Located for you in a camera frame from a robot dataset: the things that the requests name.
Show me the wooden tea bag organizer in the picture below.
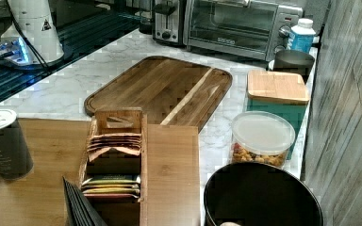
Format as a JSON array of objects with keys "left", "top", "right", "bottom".
[{"left": 78, "top": 107, "right": 147, "bottom": 226}]

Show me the dark grey metal cup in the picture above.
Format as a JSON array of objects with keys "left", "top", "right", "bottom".
[{"left": 273, "top": 50, "right": 315, "bottom": 82}]

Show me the green yellow tea bag stack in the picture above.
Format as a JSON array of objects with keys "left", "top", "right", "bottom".
[{"left": 81, "top": 174, "right": 141, "bottom": 198}]

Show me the silver two-slot toaster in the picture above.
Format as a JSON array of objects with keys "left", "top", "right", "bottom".
[{"left": 153, "top": 0, "right": 187, "bottom": 46}]

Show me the clear snack jar white lid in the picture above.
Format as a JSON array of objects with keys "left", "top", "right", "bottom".
[{"left": 230, "top": 111, "right": 295, "bottom": 168}]

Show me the black round bin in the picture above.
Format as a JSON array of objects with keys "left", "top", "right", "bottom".
[{"left": 204, "top": 162, "right": 324, "bottom": 226}]

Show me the pink tea bag stack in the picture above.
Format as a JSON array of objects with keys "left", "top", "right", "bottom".
[{"left": 87, "top": 133, "right": 142, "bottom": 161}]

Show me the wooden drawer box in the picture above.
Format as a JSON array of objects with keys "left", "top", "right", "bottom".
[{"left": 0, "top": 119, "right": 200, "bottom": 226}]

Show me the silver toaster oven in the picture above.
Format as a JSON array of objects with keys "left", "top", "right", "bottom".
[{"left": 184, "top": 0, "right": 303, "bottom": 61}]

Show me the dark wooden cutting board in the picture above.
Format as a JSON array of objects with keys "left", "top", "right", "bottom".
[{"left": 84, "top": 56, "right": 232, "bottom": 129}]

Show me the white blue plastic bottle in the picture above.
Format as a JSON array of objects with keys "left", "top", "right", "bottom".
[{"left": 287, "top": 18, "right": 316, "bottom": 53}]

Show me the grey can with white lid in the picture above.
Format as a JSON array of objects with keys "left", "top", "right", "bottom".
[{"left": 0, "top": 109, "right": 34, "bottom": 180}]

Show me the teal canister with bamboo lid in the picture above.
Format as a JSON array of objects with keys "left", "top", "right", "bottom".
[{"left": 246, "top": 71, "right": 309, "bottom": 158}]

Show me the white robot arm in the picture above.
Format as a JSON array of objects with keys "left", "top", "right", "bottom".
[{"left": 1, "top": 0, "right": 64, "bottom": 66}]

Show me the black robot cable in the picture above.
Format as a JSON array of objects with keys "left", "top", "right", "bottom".
[{"left": 6, "top": 0, "right": 52, "bottom": 72}]

